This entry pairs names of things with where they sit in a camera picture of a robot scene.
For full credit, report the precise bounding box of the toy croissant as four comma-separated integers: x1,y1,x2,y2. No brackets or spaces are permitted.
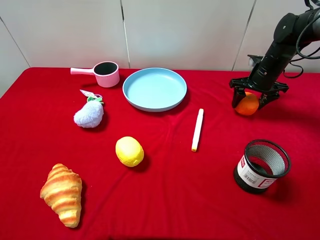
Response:
40,163,82,228

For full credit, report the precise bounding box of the orange mandarin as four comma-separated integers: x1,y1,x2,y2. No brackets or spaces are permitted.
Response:
235,91,260,116

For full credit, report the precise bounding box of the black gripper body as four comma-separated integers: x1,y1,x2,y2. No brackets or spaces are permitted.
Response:
229,55,289,94

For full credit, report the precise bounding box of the cream marker pen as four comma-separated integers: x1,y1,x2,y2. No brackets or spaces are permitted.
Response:
191,108,204,152

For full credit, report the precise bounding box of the red tablecloth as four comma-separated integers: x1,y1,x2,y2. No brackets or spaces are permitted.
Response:
0,67,320,240

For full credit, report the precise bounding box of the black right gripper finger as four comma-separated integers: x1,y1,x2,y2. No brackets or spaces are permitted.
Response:
231,86,247,109

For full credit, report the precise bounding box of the black mesh pen holder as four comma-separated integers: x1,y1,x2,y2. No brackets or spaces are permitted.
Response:
233,139,291,194

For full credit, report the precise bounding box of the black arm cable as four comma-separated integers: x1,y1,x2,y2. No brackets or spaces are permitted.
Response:
283,0,320,79

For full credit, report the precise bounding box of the pink toy saucepan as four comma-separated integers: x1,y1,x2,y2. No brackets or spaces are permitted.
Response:
70,61,120,88

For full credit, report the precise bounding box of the yellow lemon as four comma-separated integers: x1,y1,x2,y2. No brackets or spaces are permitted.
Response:
115,136,144,167

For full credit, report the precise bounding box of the light blue plate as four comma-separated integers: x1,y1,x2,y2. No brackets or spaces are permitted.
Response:
122,67,188,113

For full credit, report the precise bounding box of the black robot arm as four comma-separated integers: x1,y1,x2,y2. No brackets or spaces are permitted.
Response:
229,7,320,109

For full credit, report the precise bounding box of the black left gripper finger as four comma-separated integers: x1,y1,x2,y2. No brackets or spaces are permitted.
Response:
258,91,280,110

